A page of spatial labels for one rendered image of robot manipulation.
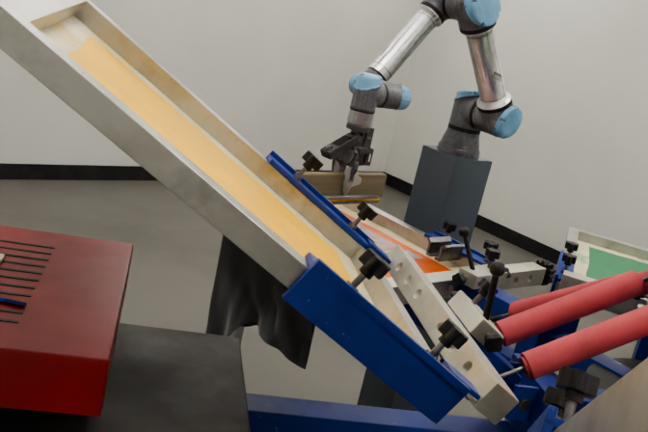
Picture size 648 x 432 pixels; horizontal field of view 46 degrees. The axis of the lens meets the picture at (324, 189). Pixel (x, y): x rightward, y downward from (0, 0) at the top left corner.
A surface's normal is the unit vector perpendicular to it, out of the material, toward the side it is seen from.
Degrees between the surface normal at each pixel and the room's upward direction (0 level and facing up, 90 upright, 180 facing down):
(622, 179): 90
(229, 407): 0
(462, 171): 90
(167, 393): 0
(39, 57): 90
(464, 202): 90
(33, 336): 0
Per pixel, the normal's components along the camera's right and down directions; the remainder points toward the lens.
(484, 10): 0.51, 0.21
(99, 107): 0.16, 0.28
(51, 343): 0.22, -0.94
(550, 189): -0.76, 0.00
